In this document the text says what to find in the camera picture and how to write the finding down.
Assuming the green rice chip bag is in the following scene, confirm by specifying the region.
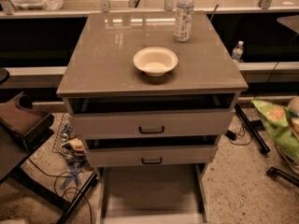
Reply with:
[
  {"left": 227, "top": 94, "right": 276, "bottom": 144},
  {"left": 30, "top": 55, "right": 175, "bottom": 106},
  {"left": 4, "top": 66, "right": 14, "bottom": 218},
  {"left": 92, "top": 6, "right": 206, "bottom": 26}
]
[{"left": 252, "top": 100, "right": 299, "bottom": 164}]

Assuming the grey drawer cabinet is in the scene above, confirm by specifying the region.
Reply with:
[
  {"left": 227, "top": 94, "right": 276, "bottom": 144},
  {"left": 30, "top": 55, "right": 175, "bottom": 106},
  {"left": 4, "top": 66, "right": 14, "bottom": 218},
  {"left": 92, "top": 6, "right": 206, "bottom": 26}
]
[{"left": 56, "top": 10, "right": 249, "bottom": 224}]

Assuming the upper grey drawer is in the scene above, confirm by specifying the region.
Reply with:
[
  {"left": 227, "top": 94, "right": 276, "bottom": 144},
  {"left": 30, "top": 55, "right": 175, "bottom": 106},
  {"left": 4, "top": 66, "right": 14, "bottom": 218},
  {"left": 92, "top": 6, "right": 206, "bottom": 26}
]
[{"left": 69, "top": 110, "right": 235, "bottom": 139}]

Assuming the grey drawer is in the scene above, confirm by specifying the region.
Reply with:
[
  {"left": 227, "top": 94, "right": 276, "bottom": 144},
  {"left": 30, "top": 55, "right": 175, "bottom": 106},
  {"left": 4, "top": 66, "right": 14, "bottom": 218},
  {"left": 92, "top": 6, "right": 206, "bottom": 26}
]
[
  {"left": 85, "top": 146, "right": 218, "bottom": 167},
  {"left": 69, "top": 110, "right": 235, "bottom": 139}
]

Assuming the middle grey drawer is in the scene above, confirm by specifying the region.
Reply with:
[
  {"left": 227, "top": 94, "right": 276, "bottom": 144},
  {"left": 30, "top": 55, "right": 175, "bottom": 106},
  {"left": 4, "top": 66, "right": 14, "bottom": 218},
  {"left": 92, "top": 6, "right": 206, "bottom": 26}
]
[{"left": 85, "top": 146, "right": 218, "bottom": 167}]

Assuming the open bottom drawer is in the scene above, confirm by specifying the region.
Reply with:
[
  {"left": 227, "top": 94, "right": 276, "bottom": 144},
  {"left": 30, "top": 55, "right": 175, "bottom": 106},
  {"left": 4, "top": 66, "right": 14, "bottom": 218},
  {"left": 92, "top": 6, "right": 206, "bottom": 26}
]
[{"left": 96, "top": 164, "right": 209, "bottom": 224}]

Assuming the white paper bowl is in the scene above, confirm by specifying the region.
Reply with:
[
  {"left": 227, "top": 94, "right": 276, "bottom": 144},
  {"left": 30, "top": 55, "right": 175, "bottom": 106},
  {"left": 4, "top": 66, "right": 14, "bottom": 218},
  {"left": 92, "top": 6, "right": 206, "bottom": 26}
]
[{"left": 133, "top": 47, "right": 178, "bottom": 77}]

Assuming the small water bottle on ledge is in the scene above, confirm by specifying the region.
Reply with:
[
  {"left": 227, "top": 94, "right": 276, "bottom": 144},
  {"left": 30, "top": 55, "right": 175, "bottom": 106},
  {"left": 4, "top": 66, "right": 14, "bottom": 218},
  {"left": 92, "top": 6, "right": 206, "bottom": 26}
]
[{"left": 232, "top": 41, "right": 244, "bottom": 63}]

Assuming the black stand leg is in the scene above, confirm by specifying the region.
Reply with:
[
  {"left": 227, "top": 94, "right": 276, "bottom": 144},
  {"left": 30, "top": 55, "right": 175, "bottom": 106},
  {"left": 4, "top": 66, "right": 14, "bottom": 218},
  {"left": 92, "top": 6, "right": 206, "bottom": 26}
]
[{"left": 235, "top": 104, "right": 270, "bottom": 155}]

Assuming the clear water bottle on cabinet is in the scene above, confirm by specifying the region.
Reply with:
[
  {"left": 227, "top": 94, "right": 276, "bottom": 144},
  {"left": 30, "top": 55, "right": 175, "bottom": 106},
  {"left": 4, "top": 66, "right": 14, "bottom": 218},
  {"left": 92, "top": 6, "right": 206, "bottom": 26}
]
[{"left": 174, "top": 0, "right": 194, "bottom": 42}]

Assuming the dark brown chair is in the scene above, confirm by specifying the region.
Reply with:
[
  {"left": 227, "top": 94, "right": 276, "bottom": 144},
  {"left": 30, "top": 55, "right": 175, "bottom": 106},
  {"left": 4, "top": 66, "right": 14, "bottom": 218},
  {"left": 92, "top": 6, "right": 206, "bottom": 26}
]
[{"left": 0, "top": 92, "right": 97, "bottom": 224}]

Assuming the black chair base leg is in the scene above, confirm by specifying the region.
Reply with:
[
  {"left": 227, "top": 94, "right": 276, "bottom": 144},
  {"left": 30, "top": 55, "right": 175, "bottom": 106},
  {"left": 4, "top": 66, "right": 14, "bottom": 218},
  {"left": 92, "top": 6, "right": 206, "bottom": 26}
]
[{"left": 266, "top": 167, "right": 299, "bottom": 188}]

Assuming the person's tan trouser leg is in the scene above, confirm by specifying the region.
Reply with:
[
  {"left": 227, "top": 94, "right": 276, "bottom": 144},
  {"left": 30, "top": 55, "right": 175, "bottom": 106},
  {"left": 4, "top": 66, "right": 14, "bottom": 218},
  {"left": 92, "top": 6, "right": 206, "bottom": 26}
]
[{"left": 287, "top": 96, "right": 299, "bottom": 118}]

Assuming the wire basket with clutter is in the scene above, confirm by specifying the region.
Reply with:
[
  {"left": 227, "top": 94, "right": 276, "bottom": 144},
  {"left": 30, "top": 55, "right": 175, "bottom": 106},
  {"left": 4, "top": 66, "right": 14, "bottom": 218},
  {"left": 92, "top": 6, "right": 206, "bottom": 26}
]
[{"left": 52, "top": 114, "right": 86, "bottom": 164}]

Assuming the black floor cable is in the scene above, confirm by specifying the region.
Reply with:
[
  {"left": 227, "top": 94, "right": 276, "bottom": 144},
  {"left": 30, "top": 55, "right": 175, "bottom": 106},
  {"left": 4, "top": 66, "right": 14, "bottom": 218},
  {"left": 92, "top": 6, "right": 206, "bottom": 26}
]
[{"left": 27, "top": 158, "right": 94, "bottom": 224}]

